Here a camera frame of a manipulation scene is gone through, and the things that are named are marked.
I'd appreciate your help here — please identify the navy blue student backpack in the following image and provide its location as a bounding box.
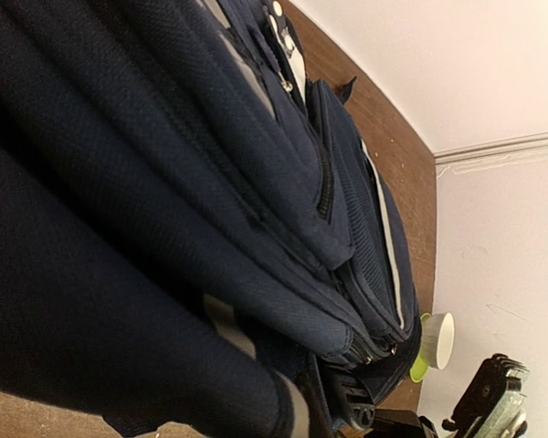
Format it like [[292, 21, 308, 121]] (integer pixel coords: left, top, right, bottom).
[[0, 1, 421, 437]]

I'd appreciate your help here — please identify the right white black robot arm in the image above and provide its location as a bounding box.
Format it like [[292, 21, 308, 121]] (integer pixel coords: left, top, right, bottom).
[[441, 353, 530, 437]]

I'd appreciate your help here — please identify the white bowl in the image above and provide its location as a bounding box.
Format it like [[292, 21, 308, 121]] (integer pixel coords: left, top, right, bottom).
[[419, 312, 456, 370]]

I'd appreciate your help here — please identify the lime green plate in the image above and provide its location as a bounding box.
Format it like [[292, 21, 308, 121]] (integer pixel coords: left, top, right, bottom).
[[409, 313, 431, 383]]

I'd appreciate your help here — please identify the right aluminium frame post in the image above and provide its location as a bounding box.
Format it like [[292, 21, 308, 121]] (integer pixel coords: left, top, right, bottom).
[[435, 132, 548, 178]]

